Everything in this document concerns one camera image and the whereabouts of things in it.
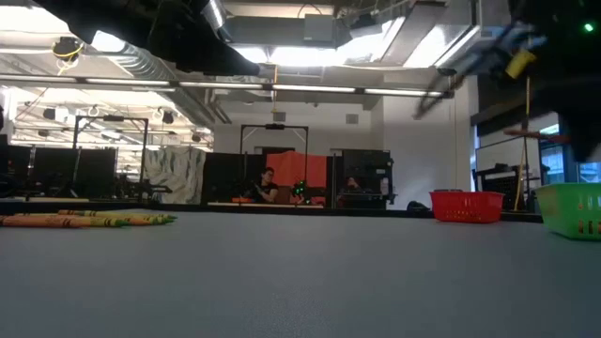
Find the orange partition panel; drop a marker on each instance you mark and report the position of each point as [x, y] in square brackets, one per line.
[305, 164]

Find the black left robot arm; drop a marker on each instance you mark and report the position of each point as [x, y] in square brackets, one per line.
[117, 19]

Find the red plastic basket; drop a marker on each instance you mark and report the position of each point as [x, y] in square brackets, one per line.
[465, 209]

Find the red crayon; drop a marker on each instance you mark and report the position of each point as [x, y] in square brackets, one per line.
[535, 134]

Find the grey wall box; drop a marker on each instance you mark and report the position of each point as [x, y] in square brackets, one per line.
[352, 118]
[279, 116]

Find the black partition panel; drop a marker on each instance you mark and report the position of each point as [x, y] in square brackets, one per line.
[94, 171]
[225, 178]

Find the black camera frame rig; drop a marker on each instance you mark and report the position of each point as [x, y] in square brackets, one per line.
[274, 126]
[112, 118]

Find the black equipment rack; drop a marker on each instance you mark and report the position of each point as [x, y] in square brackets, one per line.
[371, 164]

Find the black pegboard cart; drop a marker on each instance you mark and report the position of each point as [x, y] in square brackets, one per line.
[502, 185]

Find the whiteboard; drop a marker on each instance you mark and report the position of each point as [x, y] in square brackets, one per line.
[502, 150]

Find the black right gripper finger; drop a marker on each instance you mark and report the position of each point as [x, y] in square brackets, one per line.
[587, 131]

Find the long ceiling light fixture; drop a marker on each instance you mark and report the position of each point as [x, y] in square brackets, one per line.
[310, 88]

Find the silver ventilation duct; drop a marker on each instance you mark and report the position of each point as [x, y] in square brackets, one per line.
[141, 66]

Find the patterned white cloth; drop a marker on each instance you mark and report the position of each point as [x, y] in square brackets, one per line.
[174, 173]

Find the person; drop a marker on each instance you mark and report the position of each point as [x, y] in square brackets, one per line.
[265, 190]
[353, 184]

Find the green yellow crayon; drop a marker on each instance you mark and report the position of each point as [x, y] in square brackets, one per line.
[42, 215]

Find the green plastic basket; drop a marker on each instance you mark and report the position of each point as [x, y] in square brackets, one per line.
[570, 211]

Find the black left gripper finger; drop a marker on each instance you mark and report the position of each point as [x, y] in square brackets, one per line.
[235, 66]

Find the grey ceiling unit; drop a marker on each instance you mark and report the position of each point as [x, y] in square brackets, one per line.
[319, 28]

